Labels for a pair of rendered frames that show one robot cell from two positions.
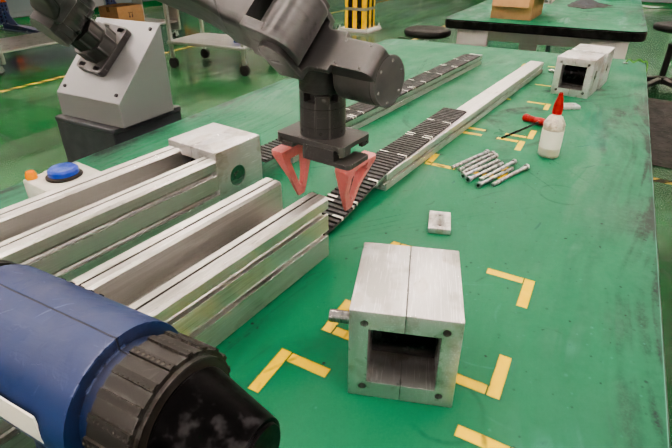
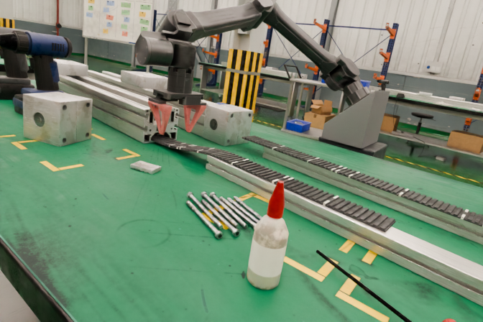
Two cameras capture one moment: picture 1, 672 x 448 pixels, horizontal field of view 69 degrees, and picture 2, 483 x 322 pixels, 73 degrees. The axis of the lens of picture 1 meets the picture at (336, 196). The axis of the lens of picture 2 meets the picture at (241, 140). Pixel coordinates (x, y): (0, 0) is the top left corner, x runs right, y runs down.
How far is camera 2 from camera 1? 110 cm
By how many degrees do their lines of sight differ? 89
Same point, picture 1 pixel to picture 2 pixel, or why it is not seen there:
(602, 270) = (24, 193)
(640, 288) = not seen: outside the picture
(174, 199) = not seen: hidden behind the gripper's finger
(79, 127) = not seen: hidden behind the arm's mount
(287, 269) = (126, 124)
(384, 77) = (139, 47)
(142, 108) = (338, 134)
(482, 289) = (70, 159)
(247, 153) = (220, 116)
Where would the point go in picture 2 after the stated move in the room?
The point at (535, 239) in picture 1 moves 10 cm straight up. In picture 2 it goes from (90, 188) to (92, 127)
